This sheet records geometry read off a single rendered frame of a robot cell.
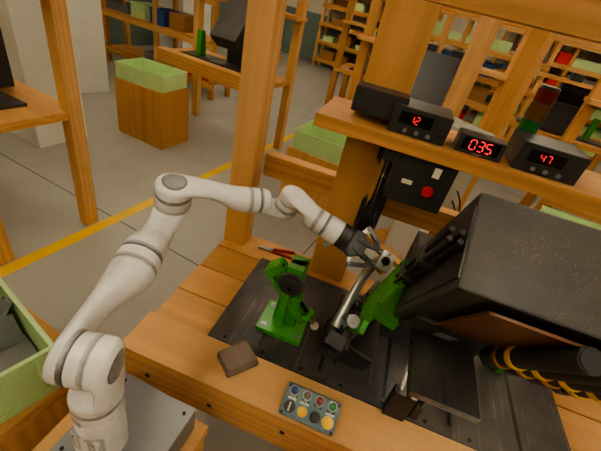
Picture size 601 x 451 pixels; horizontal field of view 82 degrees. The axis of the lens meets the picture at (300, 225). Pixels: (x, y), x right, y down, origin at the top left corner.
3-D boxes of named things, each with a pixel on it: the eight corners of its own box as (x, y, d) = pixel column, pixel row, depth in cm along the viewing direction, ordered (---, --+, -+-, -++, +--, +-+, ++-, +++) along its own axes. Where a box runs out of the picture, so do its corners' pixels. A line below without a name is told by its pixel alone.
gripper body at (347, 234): (332, 243, 96) (360, 262, 96) (347, 218, 97) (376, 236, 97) (327, 245, 104) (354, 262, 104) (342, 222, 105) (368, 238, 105)
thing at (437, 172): (436, 216, 103) (460, 170, 94) (381, 197, 105) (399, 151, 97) (436, 198, 113) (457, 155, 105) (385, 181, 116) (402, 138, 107)
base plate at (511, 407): (581, 499, 91) (586, 496, 90) (207, 338, 108) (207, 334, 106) (540, 367, 126) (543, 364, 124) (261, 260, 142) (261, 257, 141)
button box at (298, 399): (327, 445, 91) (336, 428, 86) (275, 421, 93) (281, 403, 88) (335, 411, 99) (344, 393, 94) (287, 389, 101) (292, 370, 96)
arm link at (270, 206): (292, 203, 108) (248, 200, 102) (302, 185, 101) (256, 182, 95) (296, 223, 104) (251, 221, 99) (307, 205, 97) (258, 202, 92)
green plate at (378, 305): (382, 343, 98) (430, 301, 86) (357, 327, 98) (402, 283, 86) (386, 315, 108) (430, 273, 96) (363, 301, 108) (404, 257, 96)
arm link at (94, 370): (130, 327, 61) (134, 381, 71) (75, 316, 60) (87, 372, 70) (102, 375, 53) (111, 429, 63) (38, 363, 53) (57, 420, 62)
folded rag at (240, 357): (247, 344, 107) (248, 337, 105) (258, 365, 102) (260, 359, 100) (215, 356, 101) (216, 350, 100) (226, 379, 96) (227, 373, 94)
